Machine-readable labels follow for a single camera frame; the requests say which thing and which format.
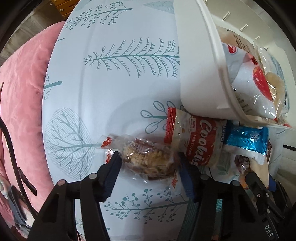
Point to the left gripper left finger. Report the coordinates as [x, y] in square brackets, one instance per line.
[95, 189]

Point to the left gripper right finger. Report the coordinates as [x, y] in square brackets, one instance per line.
[203, 194]

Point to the clear brown cake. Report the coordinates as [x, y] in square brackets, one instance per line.
[149, 160]

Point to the dark red snack packet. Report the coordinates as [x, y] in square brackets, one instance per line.
[246, 164]

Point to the red Coolies cookie packet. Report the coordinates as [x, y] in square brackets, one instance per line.
[199, 138]

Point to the blue and white snack packet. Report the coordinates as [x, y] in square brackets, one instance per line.
[247, 141]

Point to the white plastic organizer bin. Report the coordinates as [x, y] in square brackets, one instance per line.
[205, 88]

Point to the white red snack bag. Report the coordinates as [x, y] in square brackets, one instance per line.
[255, 76]

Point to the leaf patterned tablecloth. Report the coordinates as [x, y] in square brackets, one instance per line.
[115, 70]

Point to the pink blanket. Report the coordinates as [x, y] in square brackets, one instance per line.
[22, 82]

